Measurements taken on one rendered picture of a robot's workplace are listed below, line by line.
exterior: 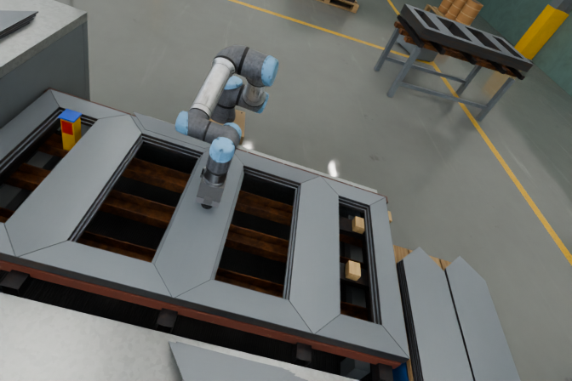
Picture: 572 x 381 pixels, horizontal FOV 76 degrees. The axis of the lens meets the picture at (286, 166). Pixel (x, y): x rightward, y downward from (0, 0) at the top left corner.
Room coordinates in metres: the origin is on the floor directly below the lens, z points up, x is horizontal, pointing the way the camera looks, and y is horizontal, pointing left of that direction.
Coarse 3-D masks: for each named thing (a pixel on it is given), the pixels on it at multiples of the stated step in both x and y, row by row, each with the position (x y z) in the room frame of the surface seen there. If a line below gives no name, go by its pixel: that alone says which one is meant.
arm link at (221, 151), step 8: (216, 144) 0.86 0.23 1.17; (224, 144) 0.88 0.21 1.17; (232, 144) 0.90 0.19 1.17; (216, 152) 0.84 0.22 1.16; (224, 152) 0.85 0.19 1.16; (232, 152) 0.87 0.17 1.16; (208, 160) 0.86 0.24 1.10; (216, 160) 0.84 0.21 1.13; (224, 160) 0.85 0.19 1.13; (208, 168) 0.85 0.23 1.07; (216, 168) 0.84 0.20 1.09; (224, 168) 0.85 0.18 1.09
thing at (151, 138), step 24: (48, 120) 0.96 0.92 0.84; (96, 120) 1.06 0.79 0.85; (24, 144) 0.81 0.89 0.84; (168, 144) 1.11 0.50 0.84; (0, 168) 0.68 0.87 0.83; (120, 168) 0.88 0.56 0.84; (72, 240) 0.56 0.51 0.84; (24, 264) 0.44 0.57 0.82; (216, 264) 0.68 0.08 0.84; (288, 264) 0.81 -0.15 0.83; (120, 288) 0.49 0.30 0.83; (288, 288) 0.71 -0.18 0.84; (216, 312) 0.54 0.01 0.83; (312, 336) 0.59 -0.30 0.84
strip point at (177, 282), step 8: (160, 272) 0.57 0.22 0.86; (168, 272) 0.58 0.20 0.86; (176, 272) 0.59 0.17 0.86; (184, 272) 0.60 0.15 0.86; (168, 280) 0.56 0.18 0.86; (176, 280) 0.57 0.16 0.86; (184, 280) 0.58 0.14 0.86; (192, 280) 0.59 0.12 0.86; (200, 280) 0.60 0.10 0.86; (208, 280) 0.61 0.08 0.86; (168, 288) 0.53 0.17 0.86; (176, 288) 0.54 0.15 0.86; (184, 288) 0.55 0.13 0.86; (176, 296) 0.52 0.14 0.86
